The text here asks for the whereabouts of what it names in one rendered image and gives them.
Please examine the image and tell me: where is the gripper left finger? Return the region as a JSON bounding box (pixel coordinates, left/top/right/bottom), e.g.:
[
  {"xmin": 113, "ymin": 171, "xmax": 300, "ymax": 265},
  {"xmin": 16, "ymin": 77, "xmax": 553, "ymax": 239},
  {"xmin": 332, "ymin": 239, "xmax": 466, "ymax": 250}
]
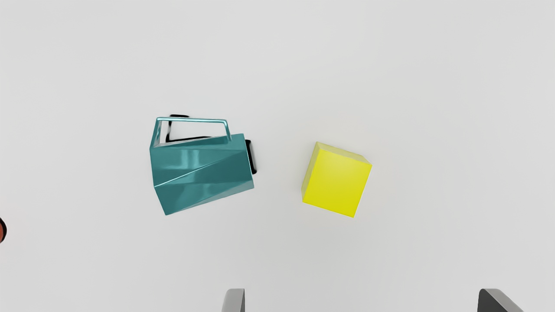
[{"xmin": 222, "ymin": 289, "xmax": 245, "ymax": 312}]

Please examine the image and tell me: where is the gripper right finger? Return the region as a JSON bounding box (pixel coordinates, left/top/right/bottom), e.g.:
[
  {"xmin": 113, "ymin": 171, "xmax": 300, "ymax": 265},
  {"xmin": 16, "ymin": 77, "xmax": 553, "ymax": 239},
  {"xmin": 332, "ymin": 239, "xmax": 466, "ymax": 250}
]
[{"xmin": 478, "ymin": 289, "xmax": 524, "ymax": 312}]

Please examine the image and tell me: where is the teal faceted mug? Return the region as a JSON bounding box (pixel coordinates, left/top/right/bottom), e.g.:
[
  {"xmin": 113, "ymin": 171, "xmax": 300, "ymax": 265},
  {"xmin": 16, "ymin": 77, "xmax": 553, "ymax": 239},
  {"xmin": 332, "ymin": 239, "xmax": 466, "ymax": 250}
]
[{"xmin": 150, "ymin": 117, "xmax": 255, "ymax": 216}]

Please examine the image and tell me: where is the yellow cube block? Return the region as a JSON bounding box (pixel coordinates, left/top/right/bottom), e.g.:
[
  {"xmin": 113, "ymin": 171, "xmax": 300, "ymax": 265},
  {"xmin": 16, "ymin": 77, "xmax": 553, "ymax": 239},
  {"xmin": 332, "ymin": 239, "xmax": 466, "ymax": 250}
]
[{"xmin": 301, "ymin": 142, "xmax": 372, "ymax": 218}]

